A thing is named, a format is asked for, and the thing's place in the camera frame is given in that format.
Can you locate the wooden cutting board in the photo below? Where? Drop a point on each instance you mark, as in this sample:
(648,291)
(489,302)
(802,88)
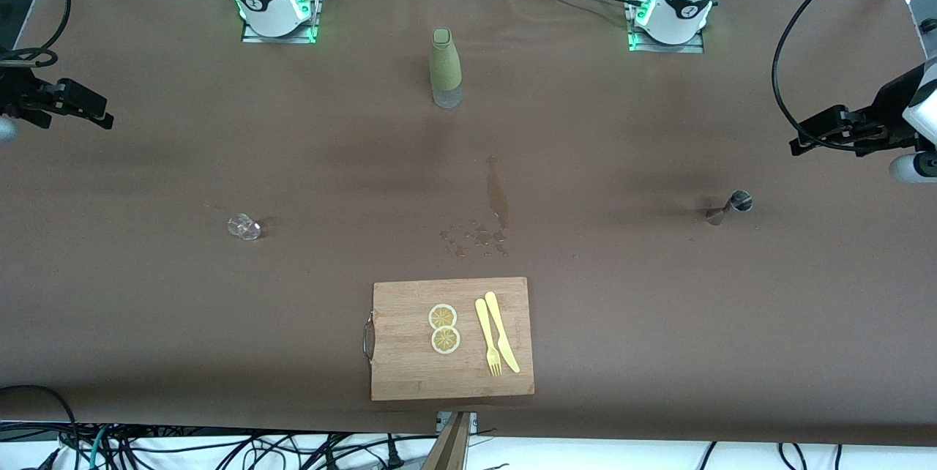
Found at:
(454,375)

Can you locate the metal clamp bracket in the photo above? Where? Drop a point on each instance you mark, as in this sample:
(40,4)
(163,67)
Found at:
(472,420)

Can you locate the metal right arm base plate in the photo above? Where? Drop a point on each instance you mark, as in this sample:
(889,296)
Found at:
(307,34)

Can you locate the brown table cover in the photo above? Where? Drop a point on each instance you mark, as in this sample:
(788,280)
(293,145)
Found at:
(219,323)

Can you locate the metal jigger measuring cup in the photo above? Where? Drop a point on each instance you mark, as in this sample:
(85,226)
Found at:
(732,206)

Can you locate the yellow plastic knife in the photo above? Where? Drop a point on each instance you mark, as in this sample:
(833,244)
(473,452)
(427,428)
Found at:
(501,331)

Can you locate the black power plug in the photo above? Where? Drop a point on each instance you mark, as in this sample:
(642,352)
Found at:
(394,454)

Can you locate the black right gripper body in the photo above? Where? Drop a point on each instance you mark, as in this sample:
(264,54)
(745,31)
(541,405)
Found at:
(16,91)

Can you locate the yellow plastic fork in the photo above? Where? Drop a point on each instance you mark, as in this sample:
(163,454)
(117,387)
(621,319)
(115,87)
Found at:
(486,334)

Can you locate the wooden beam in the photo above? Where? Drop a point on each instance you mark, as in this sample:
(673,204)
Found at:
(448,448)

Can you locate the green sleeved glass bottle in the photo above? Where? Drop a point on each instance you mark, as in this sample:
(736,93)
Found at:
(446,64)

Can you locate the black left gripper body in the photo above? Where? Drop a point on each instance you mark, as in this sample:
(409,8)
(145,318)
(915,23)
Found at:
(888,105)

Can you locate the lemon slice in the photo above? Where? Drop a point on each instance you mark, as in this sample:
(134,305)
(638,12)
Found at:
(445,340)
(443,316)

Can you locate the clear glass cup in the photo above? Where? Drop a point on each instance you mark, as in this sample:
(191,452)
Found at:
(244,226)

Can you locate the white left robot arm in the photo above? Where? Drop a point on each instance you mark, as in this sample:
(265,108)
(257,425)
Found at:
(684,1)

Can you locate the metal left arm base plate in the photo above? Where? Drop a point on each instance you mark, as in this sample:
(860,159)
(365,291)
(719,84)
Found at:
(695,47)

